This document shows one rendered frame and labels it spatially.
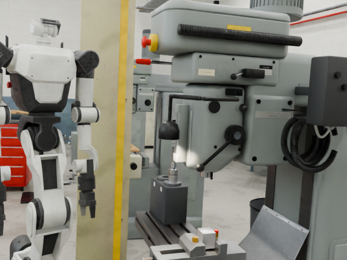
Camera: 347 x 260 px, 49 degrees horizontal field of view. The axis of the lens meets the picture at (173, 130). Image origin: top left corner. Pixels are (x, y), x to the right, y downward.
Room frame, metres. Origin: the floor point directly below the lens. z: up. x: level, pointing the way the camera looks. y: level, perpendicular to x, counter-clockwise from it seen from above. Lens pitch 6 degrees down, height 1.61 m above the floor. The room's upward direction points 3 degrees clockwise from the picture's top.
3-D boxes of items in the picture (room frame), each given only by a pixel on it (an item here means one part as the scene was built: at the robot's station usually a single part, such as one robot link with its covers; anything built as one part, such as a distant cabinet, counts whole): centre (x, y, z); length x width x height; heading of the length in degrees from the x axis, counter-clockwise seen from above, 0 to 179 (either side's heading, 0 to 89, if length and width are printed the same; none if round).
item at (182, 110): (1.37, -0.03, 1.44); 0.04 x 0.04 x 0.21; 19
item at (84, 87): (1.92, 0.46, 1.52); 0.13 x 0.12 x 0.22; 128
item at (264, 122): (1.47, -0.32, 1.47); 0.24 x 0.19 x 0.26; 19
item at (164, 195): (1.91, 0.01, 1.04); 0.22 x 0.12 x 0.20; 23
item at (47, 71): (1.82, 0.66, 1.63); 0.34 x 0.30 x 0.36; 129
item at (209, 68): (1.42, -0.17, 1.68); 0.34 x 0.24 x 0.10; 109
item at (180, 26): (1.28, -0.21, 1.79); 0.45 x 0.04 x 0.04; 109
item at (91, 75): (1.94, 0.47, 1.70); 0.12 x 0.09 x 0.14; 39
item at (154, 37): (1.33, 0.09, 1.76); 0.06 x 0.02 x 0.06; 19
